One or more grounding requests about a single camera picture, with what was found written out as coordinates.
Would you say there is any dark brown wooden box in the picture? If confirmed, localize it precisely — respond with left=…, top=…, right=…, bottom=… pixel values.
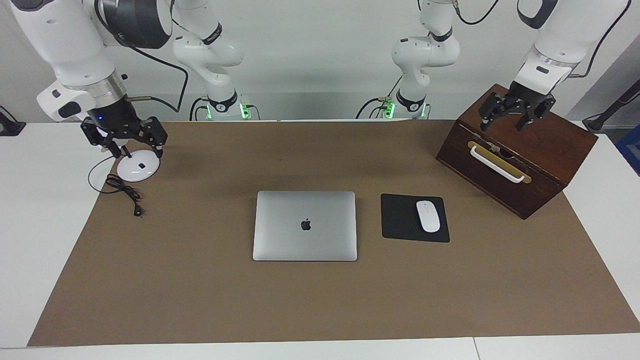
left=435, top=83, right=599, bottom=221

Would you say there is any black left base cable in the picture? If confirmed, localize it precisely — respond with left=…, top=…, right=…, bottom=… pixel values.
left=356, top=97, right=387, bottom=120

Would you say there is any brown table mat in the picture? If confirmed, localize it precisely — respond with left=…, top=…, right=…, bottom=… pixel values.
left=27, top=120, right=640, bottom=347

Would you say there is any black tripod leg stand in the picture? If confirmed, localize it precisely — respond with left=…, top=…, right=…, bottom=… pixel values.
left=582, top=79, right=640, bottom=133

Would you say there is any white desk lamp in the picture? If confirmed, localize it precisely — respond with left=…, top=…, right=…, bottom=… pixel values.
left=97, top=127, right=161, bottom=183

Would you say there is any blue crate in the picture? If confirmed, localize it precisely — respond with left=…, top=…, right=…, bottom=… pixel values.
left=616, top=125, right=640, bottom=177

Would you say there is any black lamp power cable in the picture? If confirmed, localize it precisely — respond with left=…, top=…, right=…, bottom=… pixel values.
left=88, top=154, right=146, bottom=218

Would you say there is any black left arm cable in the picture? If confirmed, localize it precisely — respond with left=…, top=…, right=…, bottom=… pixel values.
left=567, top=0, right=632, bottom=79

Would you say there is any white computer mouse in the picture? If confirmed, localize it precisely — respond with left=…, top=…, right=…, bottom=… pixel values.
left=416, top=200, right=441, bottom=234

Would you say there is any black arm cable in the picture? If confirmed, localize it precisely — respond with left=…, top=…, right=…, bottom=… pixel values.
left=120, top=45, right=190, bottom=113
left=567, top=0, right=632, bottom=79

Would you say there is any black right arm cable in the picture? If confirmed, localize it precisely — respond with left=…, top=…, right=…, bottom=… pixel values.
left=120, top=45, right=190, bottom=113

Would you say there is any silver grey laptop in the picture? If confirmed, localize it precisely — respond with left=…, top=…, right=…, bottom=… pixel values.
left=252, top=190, right=358, bottom=262

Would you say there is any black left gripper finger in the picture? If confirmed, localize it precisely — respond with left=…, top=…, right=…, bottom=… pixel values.
left=479, top=94, right=516, bottom=132
left=515, top=97, right=557, bottom=132

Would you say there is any white box handle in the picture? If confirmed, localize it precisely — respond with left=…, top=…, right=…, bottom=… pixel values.
left=470, top=145, right=526, bottom=184

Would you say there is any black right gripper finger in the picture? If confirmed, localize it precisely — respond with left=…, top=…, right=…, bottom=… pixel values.
left=142, top=117, right=168, bottom=158
left=81, top=127, right=122, bottom=160

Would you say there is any small black stand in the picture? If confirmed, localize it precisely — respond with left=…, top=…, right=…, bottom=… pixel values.
left=0, top=106, right=27, bottom=137

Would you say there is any black mouse pad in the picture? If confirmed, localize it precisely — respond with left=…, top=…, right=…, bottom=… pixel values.
left=381, top=193, right=451, bottom=244

